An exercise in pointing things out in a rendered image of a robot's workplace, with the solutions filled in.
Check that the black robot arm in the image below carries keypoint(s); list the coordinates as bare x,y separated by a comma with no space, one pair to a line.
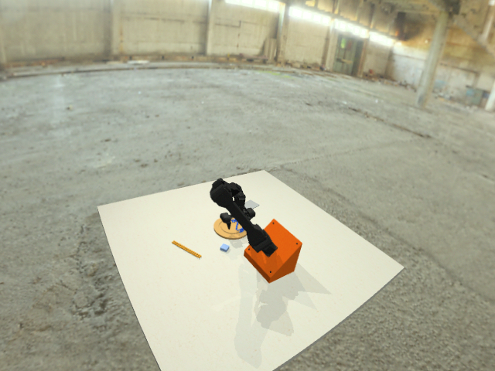
222,194

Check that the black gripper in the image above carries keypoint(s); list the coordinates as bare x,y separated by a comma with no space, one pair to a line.
226,218

